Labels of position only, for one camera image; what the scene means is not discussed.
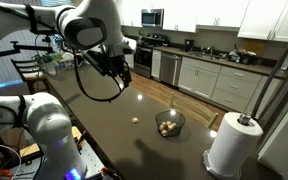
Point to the metal paper towel holder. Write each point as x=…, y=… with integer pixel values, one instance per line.
x=244, y=119

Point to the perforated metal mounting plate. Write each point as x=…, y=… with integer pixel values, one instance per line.
x=92, y=160

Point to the dark wooden chair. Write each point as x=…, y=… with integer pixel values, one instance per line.
x=29, y=74

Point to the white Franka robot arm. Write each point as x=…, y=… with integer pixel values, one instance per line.
x=47, y=126

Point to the green potted plant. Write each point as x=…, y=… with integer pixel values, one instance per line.
x=47, y=60

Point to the white upper cabinets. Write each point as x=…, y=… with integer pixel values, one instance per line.
x=224, y=11

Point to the yellow object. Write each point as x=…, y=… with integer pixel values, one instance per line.
x=163, y=126
x=172, y=126
x=165, y=132
x=135, y=120

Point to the kitchen sink faucet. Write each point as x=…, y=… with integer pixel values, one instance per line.
x=210, y=50

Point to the pile of bags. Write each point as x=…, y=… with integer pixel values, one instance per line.
x=242, y=56

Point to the dark kitchen counter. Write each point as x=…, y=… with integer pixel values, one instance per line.
x=250, y=67

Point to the colourful small box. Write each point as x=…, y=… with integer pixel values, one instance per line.
x=66, y=64

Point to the black coffee maker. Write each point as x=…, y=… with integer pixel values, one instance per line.
x=189, y=45

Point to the stainless steel dishwasher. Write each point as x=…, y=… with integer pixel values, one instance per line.
x=170, y=69

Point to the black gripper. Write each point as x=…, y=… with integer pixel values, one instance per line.
x=116, y=66

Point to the wooden cutting board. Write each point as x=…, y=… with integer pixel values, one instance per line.
x=254, y=46

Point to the dark stand frame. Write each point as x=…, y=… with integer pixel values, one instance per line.
x=284, y=96

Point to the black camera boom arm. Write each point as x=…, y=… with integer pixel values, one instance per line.
x=4, y=52

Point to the stainless steel stove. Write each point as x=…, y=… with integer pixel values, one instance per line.
x=144, y=56

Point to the white paper towel roll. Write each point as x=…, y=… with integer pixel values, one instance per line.
x=232, y=146

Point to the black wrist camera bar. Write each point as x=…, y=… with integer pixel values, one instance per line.
x=95, y=63

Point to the stainless steel microwave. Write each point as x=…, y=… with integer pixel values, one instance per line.
x=151, y=17

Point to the light wooden chair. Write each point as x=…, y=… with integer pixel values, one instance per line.
x=192, y=110

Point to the white lower cabinets with drawers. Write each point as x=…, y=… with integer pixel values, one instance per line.
x=214, y=81

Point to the thin black curved pole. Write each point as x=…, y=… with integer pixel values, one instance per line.
x=274, y=71

